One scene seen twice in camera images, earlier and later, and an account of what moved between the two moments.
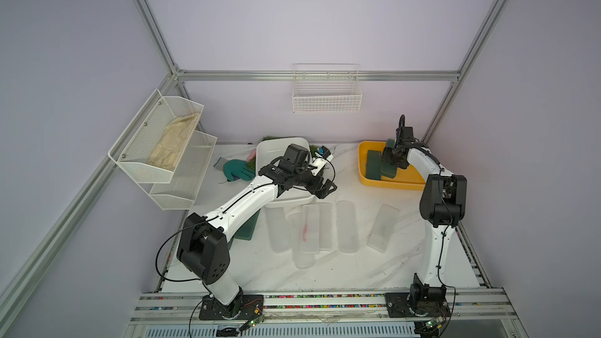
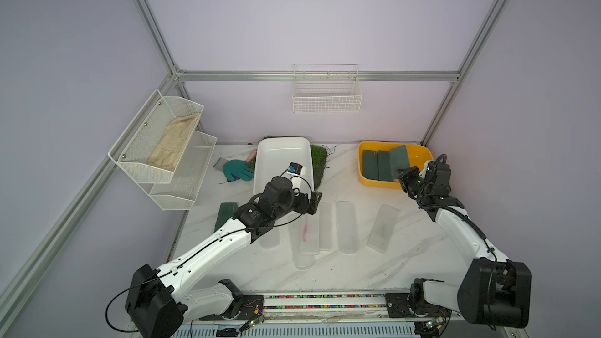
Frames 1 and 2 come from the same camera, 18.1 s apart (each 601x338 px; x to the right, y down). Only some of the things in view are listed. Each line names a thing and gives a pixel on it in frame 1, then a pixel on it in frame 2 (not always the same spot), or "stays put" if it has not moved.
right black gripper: x=402 y=165 to x=409 y=173
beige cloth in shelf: x=172 y=141 stays put
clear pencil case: x=325 y=226 stays put
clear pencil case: x=381 y=231 stays put
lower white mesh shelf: x=188 y=177 stays put
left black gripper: x=323 y=191 to x=312 y=203
